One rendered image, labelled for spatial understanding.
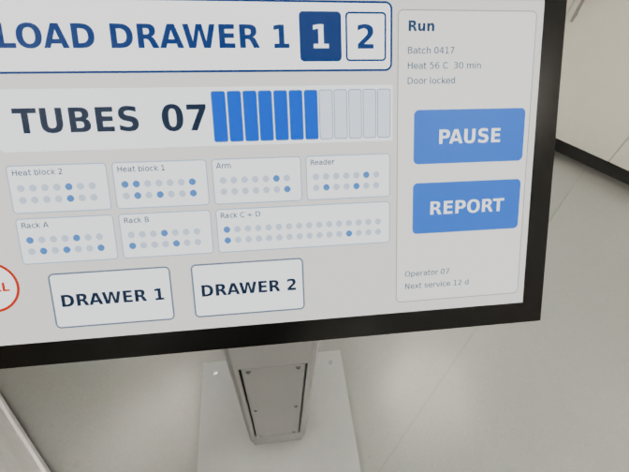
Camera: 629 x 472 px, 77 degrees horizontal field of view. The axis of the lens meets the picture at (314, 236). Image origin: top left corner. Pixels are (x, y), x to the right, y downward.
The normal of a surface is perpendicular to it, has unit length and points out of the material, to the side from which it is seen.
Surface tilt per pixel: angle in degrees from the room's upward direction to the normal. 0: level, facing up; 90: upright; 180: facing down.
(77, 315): 50
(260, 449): 0
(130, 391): 0
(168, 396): 0
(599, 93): 90
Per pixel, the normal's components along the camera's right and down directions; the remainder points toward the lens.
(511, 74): 0.13, 0.19
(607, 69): -0.67, 0.55
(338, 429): 0.14, -0.63
